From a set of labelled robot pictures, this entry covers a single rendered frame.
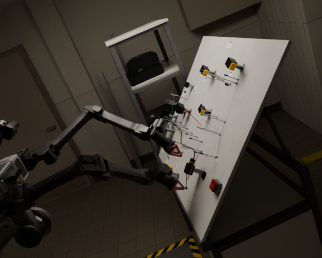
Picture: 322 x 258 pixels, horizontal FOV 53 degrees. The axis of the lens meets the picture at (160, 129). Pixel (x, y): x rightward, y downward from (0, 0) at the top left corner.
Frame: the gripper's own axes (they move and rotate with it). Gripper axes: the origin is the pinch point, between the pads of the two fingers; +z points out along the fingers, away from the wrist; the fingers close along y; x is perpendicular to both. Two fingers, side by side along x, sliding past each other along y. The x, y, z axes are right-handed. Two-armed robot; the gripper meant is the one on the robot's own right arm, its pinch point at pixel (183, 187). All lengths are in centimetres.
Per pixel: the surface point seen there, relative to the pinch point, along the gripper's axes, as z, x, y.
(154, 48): -12, -96, 263
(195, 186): 6.4, -3.8, -0.4
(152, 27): -46, -85, 84
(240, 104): -2, -54, -17
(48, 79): -116, 4, 289
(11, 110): -142, 66, 297
